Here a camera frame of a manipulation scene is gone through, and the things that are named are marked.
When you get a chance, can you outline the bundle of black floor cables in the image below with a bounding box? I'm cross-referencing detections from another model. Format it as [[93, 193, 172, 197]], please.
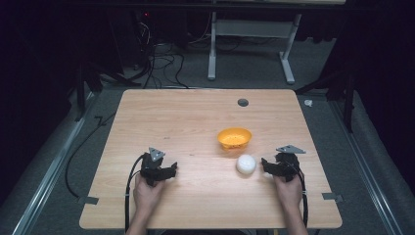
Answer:
[[131, 13, 213, 90]]

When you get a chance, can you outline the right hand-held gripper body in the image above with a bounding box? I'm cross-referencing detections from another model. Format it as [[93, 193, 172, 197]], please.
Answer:
[[273, 144, 307, 183]]

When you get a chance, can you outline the black floor cable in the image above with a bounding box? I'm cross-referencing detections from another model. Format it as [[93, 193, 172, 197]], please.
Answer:
[[64, 112, 117, 199]]

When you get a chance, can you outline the black stand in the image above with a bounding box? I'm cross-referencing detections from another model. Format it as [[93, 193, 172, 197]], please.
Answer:
[[295, 68, 357, 134], [73, 13, 143, 123]]

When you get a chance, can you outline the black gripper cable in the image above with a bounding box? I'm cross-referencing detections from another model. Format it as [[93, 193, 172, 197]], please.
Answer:
[[123, 153, 147, 233], [290, 161, 309, 229]]

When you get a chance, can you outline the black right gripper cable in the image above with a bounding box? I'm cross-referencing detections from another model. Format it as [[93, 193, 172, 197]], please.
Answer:
[[290, 161, 309, 229]]

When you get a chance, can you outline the person's left hand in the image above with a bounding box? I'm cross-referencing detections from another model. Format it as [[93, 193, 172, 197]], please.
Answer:
[[132, 173, 166, 213]]

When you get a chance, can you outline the grey tape strip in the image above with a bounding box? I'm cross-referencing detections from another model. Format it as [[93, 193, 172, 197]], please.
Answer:
[[77, 195, 100, 206], [321, 192, 345, 204]]

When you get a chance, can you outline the person's right hand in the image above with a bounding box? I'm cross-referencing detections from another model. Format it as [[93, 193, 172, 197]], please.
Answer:
[[272, 173, 304, 213]]

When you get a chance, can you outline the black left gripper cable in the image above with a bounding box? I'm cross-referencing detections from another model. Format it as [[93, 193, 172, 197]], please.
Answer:
[[123, 153, 147, 233]]

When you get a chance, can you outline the aluminium floor rail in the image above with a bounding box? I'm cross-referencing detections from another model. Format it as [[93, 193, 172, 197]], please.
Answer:
[[327, 99, 405, 235], [11, 91, 99, 235]]

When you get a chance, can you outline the orange plastic bowl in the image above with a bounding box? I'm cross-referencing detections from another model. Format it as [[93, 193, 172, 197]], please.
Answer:
[[216, 126, 254, 152]]

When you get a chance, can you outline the white ball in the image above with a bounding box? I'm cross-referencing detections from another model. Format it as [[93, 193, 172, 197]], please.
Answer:
[[235, 154, 257, 175]]

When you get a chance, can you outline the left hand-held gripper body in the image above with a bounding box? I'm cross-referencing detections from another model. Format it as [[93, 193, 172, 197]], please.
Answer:
[[139, 146, 171, 188]]

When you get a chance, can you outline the white metal desk frame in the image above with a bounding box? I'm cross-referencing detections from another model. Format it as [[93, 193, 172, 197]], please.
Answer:
[[207, 11, 303, 85]]

